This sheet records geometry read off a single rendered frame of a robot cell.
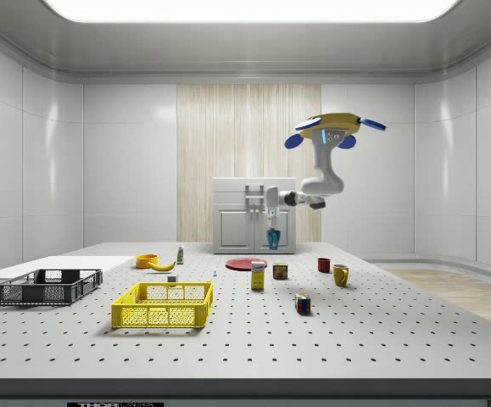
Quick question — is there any yellow bowl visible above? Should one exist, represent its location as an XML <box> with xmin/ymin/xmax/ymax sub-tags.
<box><xmin>135</xmin><ymin>253</ymin><xmax>159</xmax><ymax>270</ymax></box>

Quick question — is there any blue mug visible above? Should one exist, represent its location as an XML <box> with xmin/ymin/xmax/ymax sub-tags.
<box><xmin>265</xmin><ymin>227</ymin><xmax>282</xmax><ymax>252</ymax></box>

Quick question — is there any white cabinet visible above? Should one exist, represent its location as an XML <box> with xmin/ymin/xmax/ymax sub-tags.
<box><xmin>212</xmin><ymin>176</ymin><xmax>299</xmax><ymax>255</ymax></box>

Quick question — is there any red plate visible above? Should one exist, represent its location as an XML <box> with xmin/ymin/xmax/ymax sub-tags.
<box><xmin>224</xmin><ymin>257</ymin><xmax>269</xmax><ymax>273</ymax></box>

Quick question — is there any banana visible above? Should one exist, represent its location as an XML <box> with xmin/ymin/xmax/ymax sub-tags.
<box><xmin>147</xmin><ymin>259</ymin><xmax>177</xmax><ymax>273</ymax></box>

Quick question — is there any yellow basket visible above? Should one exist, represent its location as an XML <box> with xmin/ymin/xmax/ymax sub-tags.
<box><xmin>109</xmin><ymin>281</ymin><xmax>215</xmax><ymax>329</ymax></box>

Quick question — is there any yellow mug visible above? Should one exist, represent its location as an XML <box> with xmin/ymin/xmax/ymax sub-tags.
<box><xmin>332</xmin><ymin>263</ymin><xmax>351</xmax><ymax>288</ymax></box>

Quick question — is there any yellow white box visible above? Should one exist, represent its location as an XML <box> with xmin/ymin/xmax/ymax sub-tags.
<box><xmin>250</xmin><ymin>260</ymin><xmax>267</xmax><ymax>292</ymax></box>

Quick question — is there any dark grey basket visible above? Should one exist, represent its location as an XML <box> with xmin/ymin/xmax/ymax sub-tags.
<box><xmin>0</xmin><ymin>268</ymin><xmax>104</xmax><ymax>308</ymax></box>

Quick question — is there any puzzle cube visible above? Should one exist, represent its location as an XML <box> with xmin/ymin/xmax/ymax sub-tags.
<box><xmin>293</xmin><ymin>293</ymin><xmax>313</xmax><ymax>315</ymax></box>

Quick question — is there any drone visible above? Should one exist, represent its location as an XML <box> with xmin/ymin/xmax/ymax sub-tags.
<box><xmin>283</xmin><ymin>111</ymin><xmax>388</xmax><ymax>151</ymax></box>

